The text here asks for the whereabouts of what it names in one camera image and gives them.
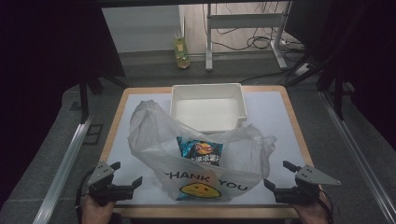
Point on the blue chips packet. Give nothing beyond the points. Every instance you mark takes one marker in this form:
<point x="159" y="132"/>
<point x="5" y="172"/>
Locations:
<point x="199" y="149"/>

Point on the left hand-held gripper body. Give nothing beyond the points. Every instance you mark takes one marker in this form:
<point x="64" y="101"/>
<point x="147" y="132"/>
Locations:
<point x="102" y="186"/>

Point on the white plastic bin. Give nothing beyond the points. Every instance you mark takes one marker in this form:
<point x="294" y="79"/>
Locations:
<point x="207" y="115"/>

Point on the white table mat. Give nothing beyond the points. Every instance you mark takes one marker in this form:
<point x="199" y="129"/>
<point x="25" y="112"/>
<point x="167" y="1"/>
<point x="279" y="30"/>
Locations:
<point x="274" y="124"/>

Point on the translucent white plastic bag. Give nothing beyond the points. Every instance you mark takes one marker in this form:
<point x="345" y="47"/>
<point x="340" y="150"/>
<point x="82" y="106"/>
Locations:
<point x="149" y="140"/>

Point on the white power strip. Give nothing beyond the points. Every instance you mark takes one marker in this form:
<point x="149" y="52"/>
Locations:
<point x="302" y="69"/>

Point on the yellow-green plastic bottle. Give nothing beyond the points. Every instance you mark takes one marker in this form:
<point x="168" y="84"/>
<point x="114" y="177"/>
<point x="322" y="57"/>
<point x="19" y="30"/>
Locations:
<point x="181" y="51"/>

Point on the black metal stand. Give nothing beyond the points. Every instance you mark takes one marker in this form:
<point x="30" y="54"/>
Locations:
<point x="83" y="99"/>
<point x="337" y="93"/>

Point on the person's left hand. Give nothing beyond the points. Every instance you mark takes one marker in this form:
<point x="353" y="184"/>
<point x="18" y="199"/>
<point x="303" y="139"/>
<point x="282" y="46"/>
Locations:
<point x="96" y="214"/>

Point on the white metal desk frame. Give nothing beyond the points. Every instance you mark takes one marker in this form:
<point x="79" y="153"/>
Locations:
<point x="243" y="21"/>

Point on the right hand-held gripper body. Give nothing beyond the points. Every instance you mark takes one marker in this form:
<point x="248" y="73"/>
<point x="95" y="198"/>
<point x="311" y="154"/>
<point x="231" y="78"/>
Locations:
<point x="306" y="189"/>

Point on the aluminium rail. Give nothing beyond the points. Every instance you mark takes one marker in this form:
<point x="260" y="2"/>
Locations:
<point x="358" y="155"/>
<point x="63" y="171"/>

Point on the person's right hand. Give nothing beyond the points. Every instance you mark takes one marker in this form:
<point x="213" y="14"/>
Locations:
<point x="311" y="214"/>

